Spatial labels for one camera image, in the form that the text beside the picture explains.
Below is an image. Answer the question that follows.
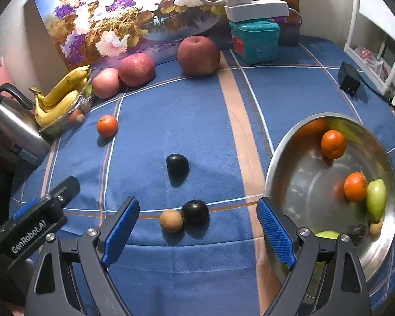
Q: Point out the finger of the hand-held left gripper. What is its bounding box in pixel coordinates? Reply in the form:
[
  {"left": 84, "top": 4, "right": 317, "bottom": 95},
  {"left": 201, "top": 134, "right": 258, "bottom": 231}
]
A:
[
  {"left": 49, "top": 176, "right": 81, "bottom": 209},
  {"left": 12, "top": 199, "right": 41, "bottom": 220}
]

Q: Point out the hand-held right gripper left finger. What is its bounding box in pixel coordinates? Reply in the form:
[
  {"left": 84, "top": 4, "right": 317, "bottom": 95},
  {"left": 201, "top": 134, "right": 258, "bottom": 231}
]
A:
[{"left": 24, "top": 196, "right": 141, "bottom": 316}]

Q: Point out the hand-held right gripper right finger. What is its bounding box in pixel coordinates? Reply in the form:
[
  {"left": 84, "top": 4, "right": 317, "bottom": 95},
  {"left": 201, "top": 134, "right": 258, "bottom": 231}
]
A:
[{"left": 256, "top": 196, "right": 373, "bottom": 316}]

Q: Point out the green mango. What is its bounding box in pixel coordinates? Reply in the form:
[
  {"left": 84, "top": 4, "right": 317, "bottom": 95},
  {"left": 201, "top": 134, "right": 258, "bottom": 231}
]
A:
[
  {"left": 365, "top": 178, "right": 388, "bottom": 222},
  {"left": 283, "top": 230, "right": 342, "bottom": 269}
]

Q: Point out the round steel basin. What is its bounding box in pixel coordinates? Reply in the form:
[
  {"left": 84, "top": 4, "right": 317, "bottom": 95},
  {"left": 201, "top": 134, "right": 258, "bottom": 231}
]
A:
[{"left": 265, "top": 112, "right": 395, "bottom": 282}]

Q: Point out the dark purple plum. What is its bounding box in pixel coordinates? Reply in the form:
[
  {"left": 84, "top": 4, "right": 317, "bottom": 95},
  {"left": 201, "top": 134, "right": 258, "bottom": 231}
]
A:
[
  {"left": 181, "top": 200, "right": 210, "bottom": 225},
  {"left": 345, "top": 224, "right": 368, "bottom": 243},
  {"left": 166, "top": 154, "right": 190, "bottom": 179}
]

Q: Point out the stemmed small tangerine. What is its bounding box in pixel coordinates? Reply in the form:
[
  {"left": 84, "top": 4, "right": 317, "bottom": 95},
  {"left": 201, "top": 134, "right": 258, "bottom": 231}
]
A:
[{"left": 344, "top": 170, "right": 368, "bottom": 203}]

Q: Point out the large orange tangerine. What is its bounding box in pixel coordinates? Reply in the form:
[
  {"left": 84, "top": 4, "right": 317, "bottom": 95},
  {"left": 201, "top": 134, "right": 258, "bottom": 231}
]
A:
[{"left": 320, "top": 130, "right": 347, "bottom": 160}]

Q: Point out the clear glass bowl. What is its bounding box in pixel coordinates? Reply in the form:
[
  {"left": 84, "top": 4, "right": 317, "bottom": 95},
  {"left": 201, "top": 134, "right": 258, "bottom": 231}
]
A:
[{"left": 39, "top": 81, "right": 95, "bottom": 136}]

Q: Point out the yellow banana bunch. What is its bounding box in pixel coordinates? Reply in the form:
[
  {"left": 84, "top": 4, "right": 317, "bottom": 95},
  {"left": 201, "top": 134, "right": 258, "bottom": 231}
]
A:
[{"left": 29, "top": 65, "right": 92, "bottom": 127}]

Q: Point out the pink apple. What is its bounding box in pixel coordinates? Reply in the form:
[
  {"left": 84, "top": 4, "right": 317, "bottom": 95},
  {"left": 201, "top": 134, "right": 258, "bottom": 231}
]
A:
[{"left": 91, "top": 68, "right": 123, "bottom": 100}]

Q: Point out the blue plaid tablecloth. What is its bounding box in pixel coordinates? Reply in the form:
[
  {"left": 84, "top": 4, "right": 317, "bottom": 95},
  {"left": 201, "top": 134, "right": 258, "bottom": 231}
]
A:
[{"left": 7, "top": 34, "right": 395, "bottom": 316}]

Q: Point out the black charger adapter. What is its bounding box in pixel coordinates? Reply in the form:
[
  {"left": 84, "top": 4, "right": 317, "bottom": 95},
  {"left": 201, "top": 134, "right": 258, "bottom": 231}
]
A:
[{"left": 338, "top": 61, "right": 362, "bottom": 98}]

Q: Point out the floral painting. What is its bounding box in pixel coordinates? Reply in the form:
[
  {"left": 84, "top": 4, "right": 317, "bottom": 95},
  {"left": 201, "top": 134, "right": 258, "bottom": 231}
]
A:
[{"left": 33, "top": 0, "right": 300, "bottom": 70}]

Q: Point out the dark red apple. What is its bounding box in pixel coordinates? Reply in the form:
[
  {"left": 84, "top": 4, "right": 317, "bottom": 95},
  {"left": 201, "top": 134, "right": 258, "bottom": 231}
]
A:
[{"left": 177, "top": 36, "right": 221, "bottom": 77}]

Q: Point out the teal plastic box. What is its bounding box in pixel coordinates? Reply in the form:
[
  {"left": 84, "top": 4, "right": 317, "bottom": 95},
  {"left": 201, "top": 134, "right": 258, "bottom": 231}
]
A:
[{"left": 228, "top": 19, "right": 281, "bottom": 65}]

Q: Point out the pink plastic bag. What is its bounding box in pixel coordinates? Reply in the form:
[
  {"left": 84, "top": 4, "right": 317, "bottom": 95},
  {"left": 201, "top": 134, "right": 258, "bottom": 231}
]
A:
[{"left": 354, "top": 46, "right": 388, "bottom": 80}]

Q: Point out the white power strip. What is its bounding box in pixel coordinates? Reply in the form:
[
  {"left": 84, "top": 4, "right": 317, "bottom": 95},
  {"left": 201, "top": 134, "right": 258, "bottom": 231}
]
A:
[{"left": 224, "top": 0, "right": 290, "bottom": 21}]

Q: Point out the white shelf rack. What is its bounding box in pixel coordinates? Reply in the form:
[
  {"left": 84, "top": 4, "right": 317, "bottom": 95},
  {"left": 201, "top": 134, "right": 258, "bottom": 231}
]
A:
[{"left": 344, "top": 0, "right": 395, "bottom": 93}]

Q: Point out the steel kettle with black handle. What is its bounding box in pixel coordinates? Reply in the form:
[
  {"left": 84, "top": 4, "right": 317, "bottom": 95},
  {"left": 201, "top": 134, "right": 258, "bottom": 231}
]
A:
[{"left": 0, "top": 83, "right": 52, "bottom": 169}]

